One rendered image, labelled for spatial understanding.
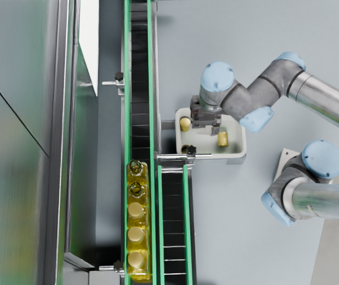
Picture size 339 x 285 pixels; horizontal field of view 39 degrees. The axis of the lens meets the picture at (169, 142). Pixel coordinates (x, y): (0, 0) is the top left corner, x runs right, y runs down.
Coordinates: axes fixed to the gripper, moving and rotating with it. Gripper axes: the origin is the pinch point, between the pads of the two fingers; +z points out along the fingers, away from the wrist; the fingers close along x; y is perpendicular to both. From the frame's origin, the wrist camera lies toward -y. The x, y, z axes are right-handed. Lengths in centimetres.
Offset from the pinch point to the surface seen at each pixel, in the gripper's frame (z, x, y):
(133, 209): -23.5, 28.5, 24.0
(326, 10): 18, -51, -50
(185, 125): 11.4, -5.2, 7.4
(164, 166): 4.2, 10.4, 15.4
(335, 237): 92, 25, -65
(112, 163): 17.8, 4.1, 32.2
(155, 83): 4.9, -17.9, 16.5
